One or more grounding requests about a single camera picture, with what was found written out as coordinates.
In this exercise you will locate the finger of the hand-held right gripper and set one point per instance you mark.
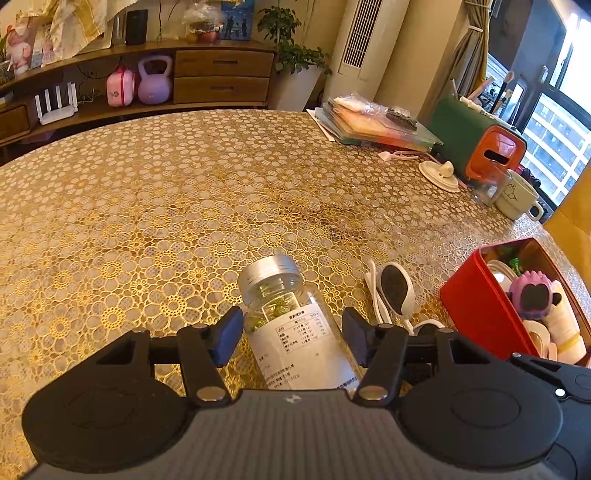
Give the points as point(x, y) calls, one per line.
point(540, 371)

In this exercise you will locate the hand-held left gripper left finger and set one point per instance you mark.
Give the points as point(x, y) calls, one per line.
point(228, 337)

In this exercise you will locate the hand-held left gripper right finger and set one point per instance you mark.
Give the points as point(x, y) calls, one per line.
point(354, 336)

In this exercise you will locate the white and yellow bottle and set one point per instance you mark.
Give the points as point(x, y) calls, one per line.
point(565, 323)

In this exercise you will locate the purple spiky pig toy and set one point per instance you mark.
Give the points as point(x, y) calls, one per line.
point(531, 295)

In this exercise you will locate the red tin box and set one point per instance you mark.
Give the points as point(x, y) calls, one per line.
point(475, 314)

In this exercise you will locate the small green cap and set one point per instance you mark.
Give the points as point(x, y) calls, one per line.
point(515, 264)

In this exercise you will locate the white sunglasses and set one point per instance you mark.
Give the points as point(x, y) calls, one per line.
point(395, 286)

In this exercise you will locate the yellow giraffe toy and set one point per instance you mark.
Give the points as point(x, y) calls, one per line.
point(572, 221)

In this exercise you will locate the white mug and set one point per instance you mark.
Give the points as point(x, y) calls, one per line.
point(515, 198)

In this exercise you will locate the white ceramic lid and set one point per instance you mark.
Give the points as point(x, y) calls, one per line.
point(438, 177)

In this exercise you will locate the clear glass tumbler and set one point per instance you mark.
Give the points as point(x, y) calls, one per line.
point(485, 189)

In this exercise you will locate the stack of books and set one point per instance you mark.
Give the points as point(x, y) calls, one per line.
point(369, 129)

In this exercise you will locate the green orange tissue box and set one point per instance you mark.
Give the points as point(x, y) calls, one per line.
point(455, 129)

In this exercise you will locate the white plastic bag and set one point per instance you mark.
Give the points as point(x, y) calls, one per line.
point(360, 105)

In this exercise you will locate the wide wooden cabinet drawer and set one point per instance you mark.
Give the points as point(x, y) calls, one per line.
point(224, 63)
point(221, 90)

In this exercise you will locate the white planter pot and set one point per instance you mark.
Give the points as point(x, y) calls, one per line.
point(295, 90)

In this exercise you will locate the purple kettlebell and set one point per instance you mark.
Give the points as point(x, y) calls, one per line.
point(154, 85)

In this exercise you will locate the pink small case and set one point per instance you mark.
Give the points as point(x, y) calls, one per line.
point(121, 90)

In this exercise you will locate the pink pen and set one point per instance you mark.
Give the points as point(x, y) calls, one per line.
point(482, 86)

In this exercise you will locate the long makeup brush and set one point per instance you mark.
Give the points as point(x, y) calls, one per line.
point(501, 92)

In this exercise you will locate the white router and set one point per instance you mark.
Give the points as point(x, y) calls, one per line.
point(55, 113)

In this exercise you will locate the white tower air conditioner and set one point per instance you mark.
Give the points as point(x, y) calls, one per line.
point(364, 37)

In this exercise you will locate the green potted plant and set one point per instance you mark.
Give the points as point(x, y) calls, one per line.
point(295, 41)

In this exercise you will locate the small wooden cabinet drawer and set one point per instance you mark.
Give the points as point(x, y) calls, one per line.
point(14, 122)

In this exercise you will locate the plastic bag of fruit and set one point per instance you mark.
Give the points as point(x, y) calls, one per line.
point(203, 25)

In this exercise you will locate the wooden television cabinet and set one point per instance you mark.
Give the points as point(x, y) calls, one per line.
point(92, 54)

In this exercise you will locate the beige curtain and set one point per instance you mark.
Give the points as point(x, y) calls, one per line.
point(475, 46)

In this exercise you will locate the black speaker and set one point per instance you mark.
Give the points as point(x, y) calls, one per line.
point(136, 27)

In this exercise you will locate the clear glass on cabinet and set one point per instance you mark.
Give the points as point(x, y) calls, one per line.
point(118, 30)

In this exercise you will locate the floral yellow cloth cover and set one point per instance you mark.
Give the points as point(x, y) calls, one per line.
point(78, 23)

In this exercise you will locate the pink doll figure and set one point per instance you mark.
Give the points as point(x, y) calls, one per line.
point(21, 46)

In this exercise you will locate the blue photo frame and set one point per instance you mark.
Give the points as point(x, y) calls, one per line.
point(238, 21)

